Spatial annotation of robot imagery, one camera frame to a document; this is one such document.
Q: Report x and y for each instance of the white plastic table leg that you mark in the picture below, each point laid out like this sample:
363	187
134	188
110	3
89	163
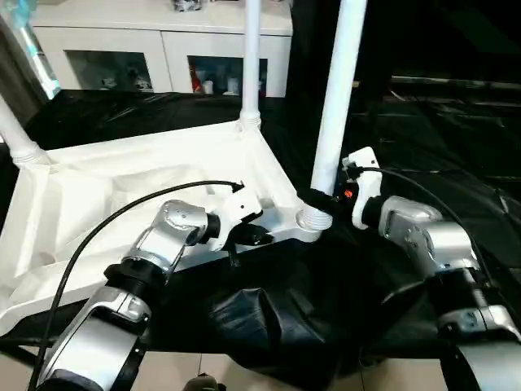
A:
251	61
16	134
342	81

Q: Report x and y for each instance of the white plastic table top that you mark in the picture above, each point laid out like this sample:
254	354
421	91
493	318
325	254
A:
122	171

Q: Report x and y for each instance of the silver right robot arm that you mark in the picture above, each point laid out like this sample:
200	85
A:
439	244

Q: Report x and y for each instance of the black plastic mat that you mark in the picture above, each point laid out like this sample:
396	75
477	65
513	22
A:
407	252

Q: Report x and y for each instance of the white blue carton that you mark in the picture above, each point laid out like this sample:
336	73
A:
233	85

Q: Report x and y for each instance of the dark rounded robot foot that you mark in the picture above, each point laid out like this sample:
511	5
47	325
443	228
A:
205	383

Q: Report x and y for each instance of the red box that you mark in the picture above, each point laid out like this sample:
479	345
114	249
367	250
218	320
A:
198	81

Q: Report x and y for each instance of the large black box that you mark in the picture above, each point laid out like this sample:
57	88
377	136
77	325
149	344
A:
447	36

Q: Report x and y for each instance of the white glass-door cabinet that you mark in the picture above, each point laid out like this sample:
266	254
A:
122	40

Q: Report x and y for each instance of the light blue white panel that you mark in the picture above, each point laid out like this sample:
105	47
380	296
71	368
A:
38	61

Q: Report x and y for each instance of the grey-brown curtain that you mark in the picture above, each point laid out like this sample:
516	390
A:
16	73

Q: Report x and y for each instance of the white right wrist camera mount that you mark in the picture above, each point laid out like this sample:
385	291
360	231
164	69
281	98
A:
368	183

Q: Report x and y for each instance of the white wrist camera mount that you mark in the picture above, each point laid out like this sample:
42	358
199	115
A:
240	207
368	183

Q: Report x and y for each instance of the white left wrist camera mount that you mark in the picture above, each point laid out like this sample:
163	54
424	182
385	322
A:
240	207

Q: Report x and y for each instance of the dark horizontal metal rail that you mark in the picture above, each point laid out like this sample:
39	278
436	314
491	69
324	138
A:
456	81

